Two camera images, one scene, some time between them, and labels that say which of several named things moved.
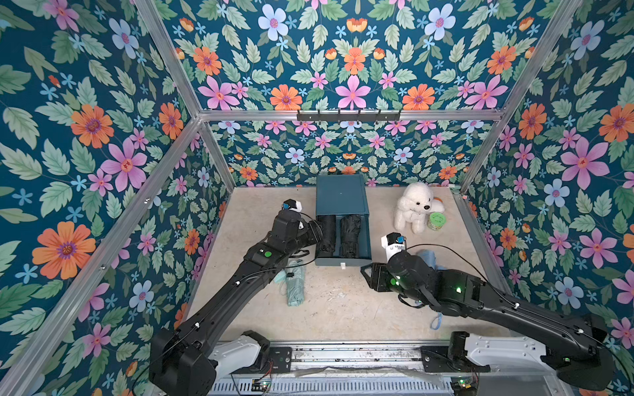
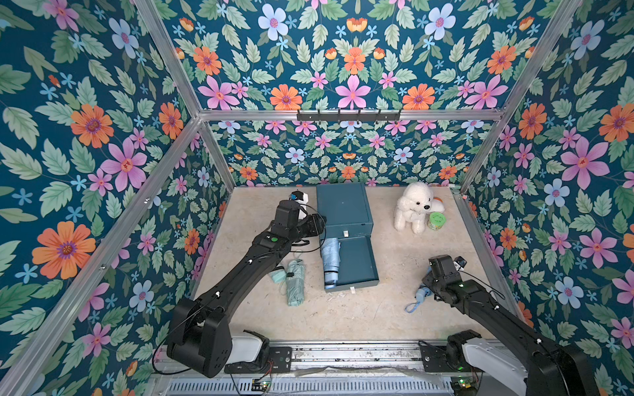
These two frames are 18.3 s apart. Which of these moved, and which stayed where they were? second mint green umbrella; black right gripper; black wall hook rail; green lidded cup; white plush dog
Moved: black right gripper
Stayed: green lidded cup; second mint green umbrella; black wall hook rail; white plush dog
